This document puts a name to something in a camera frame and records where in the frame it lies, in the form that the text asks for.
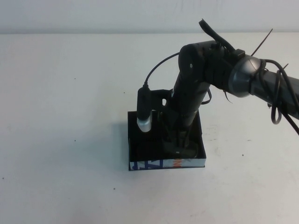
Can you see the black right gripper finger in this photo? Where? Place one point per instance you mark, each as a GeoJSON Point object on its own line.
{"type": "Point", "coordinates": [168, 142]}
{"type": "Point", "coordinates": [182, 140]}

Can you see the dark framed glasses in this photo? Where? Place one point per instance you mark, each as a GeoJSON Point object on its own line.
{"type": "Point", "coordinates": [190, 152]}

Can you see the long black zip tie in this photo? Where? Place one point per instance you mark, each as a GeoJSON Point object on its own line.
{"type": "Point", "coordinates": [262, 43]}

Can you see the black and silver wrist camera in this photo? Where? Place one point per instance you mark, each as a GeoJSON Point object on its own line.
{"type": "Point", "coordinates": [144, 112]}

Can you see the short black zip tie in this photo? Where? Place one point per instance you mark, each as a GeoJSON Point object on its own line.
{"type": "Point", "coordinates": [227, 98]}

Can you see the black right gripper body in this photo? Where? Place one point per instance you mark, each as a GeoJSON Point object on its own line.
{"type": "Point", "coordinates": [187, 102]}

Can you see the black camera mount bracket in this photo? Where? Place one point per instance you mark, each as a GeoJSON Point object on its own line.
{"type": "Point", "coordinates": [161, 99]}

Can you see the black open glasses case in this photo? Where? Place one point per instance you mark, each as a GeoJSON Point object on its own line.
{"type": "Point", "coordinates": [151, 164]}

